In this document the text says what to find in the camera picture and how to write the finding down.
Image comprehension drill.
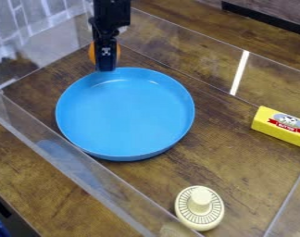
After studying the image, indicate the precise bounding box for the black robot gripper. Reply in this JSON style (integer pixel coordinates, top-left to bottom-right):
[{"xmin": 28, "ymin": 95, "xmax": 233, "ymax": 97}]
[{"xmin": 88, "ymin": 0, "xmax": 131, "ymax": 71}]

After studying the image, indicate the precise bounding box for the orange ball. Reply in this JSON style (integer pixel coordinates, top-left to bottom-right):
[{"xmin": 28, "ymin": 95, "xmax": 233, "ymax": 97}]
[{"xmin": 88, "ymin": 42, "xmax": 122, "ymax": 65}]

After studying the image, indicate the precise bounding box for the blue round tray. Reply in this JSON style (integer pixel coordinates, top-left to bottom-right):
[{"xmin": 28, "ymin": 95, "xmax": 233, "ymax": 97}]
[{"xmin": 55, "ymin": 68, "xmax": 194, "ymax": 161}]

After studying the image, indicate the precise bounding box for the yellow butter box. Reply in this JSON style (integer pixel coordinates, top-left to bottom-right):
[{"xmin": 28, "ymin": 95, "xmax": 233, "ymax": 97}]
[{"xmin": 252, "ymin": 106, "xmax": 300, "ymax": 146}]

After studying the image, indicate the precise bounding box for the cream round toy knob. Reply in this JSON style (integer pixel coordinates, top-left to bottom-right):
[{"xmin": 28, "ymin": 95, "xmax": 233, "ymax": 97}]
[{"xmin": 175, "ymin": 185, "xmax": 225, "ymax": 231}]

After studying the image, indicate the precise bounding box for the black bar on wall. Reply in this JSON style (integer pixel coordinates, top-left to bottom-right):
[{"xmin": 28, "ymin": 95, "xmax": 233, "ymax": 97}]
[{"xmin": 221, "ymin": 0, "xmax": 300, "ymax": 34}]

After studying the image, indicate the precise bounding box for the clear acrylic back wall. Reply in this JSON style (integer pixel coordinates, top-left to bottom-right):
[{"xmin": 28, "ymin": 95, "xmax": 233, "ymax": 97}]
[{"xmin": 119, "ymin": 9, "xmax": 300, "ymax": 118}]

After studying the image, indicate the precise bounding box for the clear acrylic wall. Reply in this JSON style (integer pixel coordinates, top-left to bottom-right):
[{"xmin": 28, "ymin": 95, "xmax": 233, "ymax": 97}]
[
  {"xmin": 119, "ymin": 9, "xmax": 300, "ymax": 118},
  {"xmin": 0, "ymin": 93, "xmax": 205, "ymax": 237}
]

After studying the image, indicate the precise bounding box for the clear acrylic front wall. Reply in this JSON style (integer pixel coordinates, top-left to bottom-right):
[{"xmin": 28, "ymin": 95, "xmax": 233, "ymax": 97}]
[{"xmin": 0, "ymin": 93, "xmax": 205, "ymax": 237}]

